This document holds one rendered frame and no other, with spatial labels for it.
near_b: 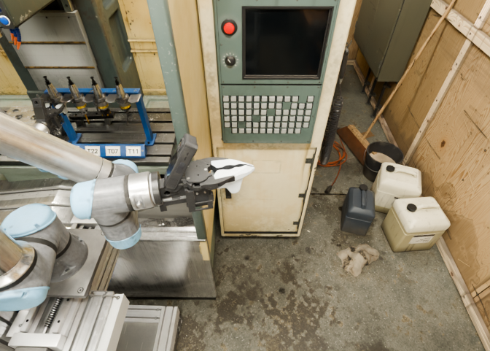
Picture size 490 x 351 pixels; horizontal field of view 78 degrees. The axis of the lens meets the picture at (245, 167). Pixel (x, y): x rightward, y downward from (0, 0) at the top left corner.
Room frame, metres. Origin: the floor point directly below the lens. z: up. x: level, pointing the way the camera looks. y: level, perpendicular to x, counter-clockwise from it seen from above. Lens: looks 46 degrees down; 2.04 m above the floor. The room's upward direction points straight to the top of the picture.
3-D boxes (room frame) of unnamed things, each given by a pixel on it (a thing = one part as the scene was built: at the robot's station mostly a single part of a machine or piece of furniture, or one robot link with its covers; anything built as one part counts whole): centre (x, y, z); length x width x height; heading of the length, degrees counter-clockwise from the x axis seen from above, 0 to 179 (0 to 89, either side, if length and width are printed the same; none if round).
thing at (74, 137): (1.33, 0.98, 1.05); 0.10 x 0.05 x 0.30; 0
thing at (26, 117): (1.43, 1.26, 0.96); 0.29 x 0.23 x 0.05; 90
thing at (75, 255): (0.46, 0.57, 1.21); 0.15 x 0.15 x 0.10
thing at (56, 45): (1.87, 1.21, 1.16); 0.48 x 0.05 x 0.51; 90
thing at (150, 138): (1.33, 0.54, 1.05); 0.10 x 0.05 x 0.30; 0
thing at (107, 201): (0.38, 0.28, 1.56); 0.11 x 0.08 x 0.09; 103
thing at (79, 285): (0.44, 0.57, 1.13); 0.36 x 0.22 x 0.06; 178
